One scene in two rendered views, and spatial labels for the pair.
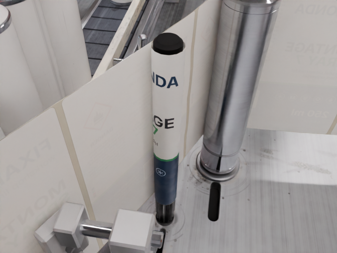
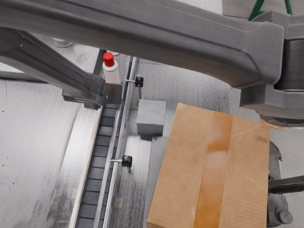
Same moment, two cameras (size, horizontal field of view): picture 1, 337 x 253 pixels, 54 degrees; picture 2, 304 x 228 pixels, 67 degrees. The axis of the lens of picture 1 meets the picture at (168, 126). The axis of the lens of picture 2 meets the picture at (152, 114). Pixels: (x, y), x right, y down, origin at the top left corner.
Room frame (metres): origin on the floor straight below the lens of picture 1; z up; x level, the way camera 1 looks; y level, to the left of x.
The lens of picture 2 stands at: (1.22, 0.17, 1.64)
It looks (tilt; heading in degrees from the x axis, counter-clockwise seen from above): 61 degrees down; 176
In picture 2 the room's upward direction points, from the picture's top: 2 degrees clockwise
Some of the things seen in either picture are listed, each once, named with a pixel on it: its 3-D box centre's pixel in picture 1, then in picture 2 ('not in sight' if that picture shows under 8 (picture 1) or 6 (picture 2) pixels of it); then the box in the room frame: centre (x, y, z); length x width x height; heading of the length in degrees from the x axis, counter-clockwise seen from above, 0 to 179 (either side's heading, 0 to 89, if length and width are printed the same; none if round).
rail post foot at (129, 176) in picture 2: not in sight; (130, 172); (1.01, 0.12, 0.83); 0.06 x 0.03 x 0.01; 170
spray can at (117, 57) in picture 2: not in sight; (116, 61); (0.63, 0.08, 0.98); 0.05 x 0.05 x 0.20
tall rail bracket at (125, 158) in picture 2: not in sight; (121, 165); (1.01, 0.10, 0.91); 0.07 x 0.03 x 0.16; 82
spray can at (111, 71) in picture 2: not in sight; (112, 75); (0.70, 0.07, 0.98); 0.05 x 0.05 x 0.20
